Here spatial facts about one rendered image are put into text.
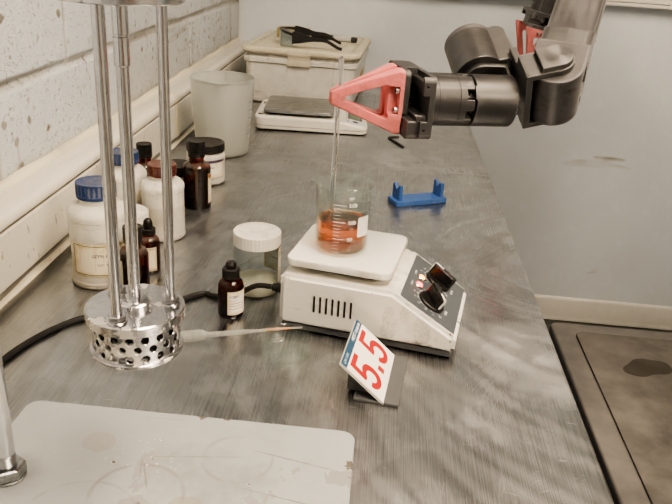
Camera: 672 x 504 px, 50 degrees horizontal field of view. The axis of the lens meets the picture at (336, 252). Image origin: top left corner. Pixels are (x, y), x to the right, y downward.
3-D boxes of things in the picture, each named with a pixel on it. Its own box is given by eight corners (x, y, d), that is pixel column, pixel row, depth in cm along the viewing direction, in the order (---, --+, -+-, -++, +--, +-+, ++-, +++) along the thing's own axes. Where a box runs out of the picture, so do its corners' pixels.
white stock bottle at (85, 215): (66, 272, 93) (56, 175, 88) (122, 262, 96) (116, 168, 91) (80, 295, 87) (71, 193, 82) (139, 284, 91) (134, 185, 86)
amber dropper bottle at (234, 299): (212, 315, 85) (212, 261, 82) (227, 305, 87) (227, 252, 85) (234, 322, 84) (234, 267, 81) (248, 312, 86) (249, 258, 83)
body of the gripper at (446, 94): (420, 77, 73) (489, 79, 74) (393, 59, 82) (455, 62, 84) (413, 140, 76) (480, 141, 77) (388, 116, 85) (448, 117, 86)
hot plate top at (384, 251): (409, 242, 88) (409, 235, 88) (390, 283, 78) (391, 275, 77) (314, 227, 91) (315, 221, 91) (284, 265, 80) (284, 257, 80)
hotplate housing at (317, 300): (464, 308, 90) (473, 250, 87) (452, 362, 79) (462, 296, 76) (294, 279, 95) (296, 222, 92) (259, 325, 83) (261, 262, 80)
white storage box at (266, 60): (368, 86, 221) (372, 37, 215) (355, 112, 187) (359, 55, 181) (268, 77, 224) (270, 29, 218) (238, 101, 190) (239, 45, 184)
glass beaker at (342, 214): (366, 241, 87) (372, 173, 83) (370, 263, 81) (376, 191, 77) (308, 238, 86) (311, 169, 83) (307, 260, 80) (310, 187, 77)
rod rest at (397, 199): (437, 197, 129) (439, 177, 128) (446, 203, 127) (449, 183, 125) (386, 201, 126) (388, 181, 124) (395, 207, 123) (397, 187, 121)
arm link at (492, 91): (533, 100, 78) (514, 137, 82) (515, 57, 81) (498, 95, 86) (472, 98, 76) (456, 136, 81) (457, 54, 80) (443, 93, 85)
